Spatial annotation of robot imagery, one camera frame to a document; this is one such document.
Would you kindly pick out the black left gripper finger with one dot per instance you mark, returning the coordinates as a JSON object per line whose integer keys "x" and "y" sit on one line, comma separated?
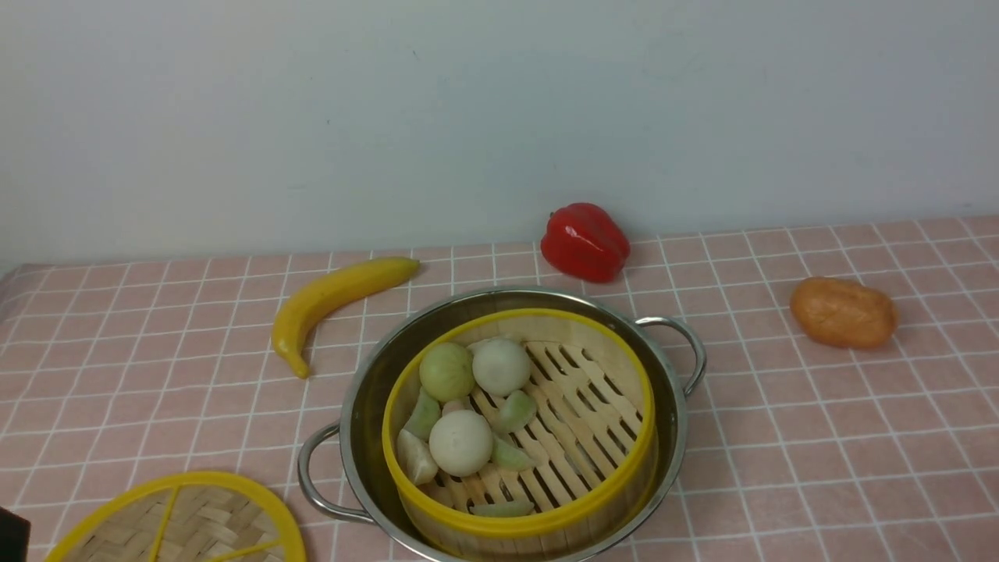
{"x": 14, "y": 537}

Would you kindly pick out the yellow woven bamboo steamer lid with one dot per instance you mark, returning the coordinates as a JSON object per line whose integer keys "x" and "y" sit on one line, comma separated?
{"x": 191, "y": 516}

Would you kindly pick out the yellow rimmed bamboo steamer basket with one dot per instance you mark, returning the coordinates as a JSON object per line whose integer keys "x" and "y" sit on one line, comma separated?
{"x": 593, "y": 440}

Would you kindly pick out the green dumpling at basket front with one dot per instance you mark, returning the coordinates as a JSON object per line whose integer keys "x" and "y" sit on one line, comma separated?
{"x": 506, "y": 509}

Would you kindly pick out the stainless steel pot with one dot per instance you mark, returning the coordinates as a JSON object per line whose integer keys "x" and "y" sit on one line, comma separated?
{"x": 342, "y": 468}

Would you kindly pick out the pink checkered tablecloth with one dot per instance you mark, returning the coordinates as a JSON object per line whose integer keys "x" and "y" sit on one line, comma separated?
{"x": 116, "y": 374}

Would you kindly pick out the yellow plastic banana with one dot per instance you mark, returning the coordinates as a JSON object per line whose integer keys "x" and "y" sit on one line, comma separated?
{"x": 306, "y": 308}

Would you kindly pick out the white folded dumpling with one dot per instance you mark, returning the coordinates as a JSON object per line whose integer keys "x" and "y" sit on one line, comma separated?
{"x": 414, "y": 457}

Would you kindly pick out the green dumpling upper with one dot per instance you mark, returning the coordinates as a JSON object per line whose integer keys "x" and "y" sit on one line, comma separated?
{"x": 424, "y": 416}

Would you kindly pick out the white round steamed bun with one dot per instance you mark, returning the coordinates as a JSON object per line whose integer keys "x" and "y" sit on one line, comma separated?
{"x": 461, "y": 443}

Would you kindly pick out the yellowish round bun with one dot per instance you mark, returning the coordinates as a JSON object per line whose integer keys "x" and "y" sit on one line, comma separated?
{"x": 446, "y": 372}

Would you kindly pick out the green dumpling lower right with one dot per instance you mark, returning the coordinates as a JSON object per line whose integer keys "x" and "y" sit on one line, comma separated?
{"x": 509, "y": 457}

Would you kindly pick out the green dumpling lower left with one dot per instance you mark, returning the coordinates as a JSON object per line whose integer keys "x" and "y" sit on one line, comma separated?
{"x": 516, "y": 413}

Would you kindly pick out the red bell pepper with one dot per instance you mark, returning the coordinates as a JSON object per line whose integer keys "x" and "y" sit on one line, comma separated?
{"x": 583, "y": 241}

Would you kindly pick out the orange brown potato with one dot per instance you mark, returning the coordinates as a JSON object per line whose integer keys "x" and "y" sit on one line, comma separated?
{"x": 843, "y": 313}

